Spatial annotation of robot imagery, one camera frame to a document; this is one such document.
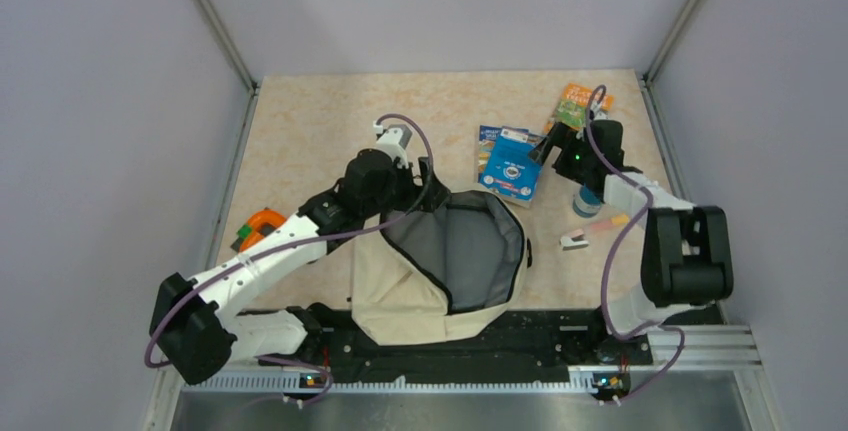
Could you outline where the orange tape dispenser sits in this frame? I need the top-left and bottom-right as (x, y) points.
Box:
(230, 208), (287, 253)

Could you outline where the beige canvas backpack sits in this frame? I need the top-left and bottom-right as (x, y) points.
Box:
(351, 189), (533, 346)

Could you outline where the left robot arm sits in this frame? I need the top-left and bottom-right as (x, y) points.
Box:
(144, 148), (449, 385)

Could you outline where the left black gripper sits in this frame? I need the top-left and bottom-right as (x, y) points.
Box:
(362, 156), (449, 218)

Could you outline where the orange paperback book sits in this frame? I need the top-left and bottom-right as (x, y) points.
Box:
(543, 83), (594, 134)

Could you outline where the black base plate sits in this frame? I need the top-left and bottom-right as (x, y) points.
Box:
(291, 303), (653, 384)

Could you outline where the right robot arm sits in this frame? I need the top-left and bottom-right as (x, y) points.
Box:
(528, 120), (734, 363)

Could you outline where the blue lidded jar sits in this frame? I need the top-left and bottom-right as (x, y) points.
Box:
(572, 186), (603, 218)

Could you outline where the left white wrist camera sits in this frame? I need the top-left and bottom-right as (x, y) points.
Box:
(373, 122), (412, 169)

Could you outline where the pink orange marker pen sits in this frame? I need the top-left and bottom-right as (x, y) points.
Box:
(559, 214), (630, 251)

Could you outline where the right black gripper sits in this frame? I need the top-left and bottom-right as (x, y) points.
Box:
(528, 122), (597, 186)

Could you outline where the blue and white booklet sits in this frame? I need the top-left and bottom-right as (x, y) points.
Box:
(475, 125), (502, 178)

